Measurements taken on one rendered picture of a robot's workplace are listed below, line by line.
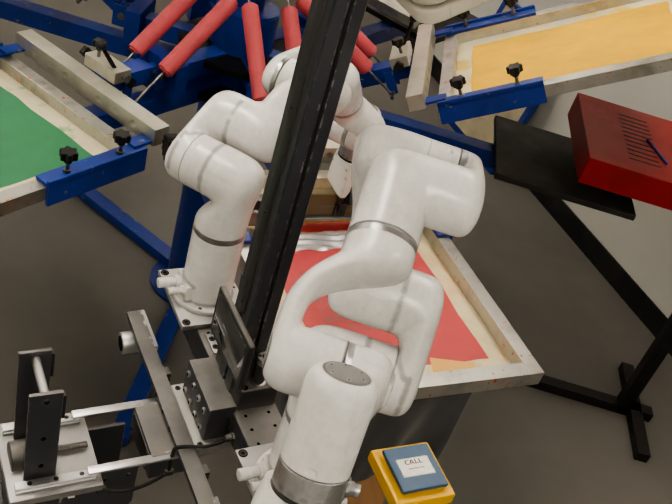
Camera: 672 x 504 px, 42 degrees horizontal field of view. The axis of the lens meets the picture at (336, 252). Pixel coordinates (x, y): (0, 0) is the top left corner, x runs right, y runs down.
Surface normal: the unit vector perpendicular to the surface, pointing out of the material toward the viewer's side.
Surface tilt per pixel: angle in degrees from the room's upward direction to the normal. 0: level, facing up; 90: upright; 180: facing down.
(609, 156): 0
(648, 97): 90
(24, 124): 0
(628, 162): 0
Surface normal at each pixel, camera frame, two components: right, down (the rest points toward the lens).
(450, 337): 0.26, -0.77
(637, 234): -0.90, 0.04
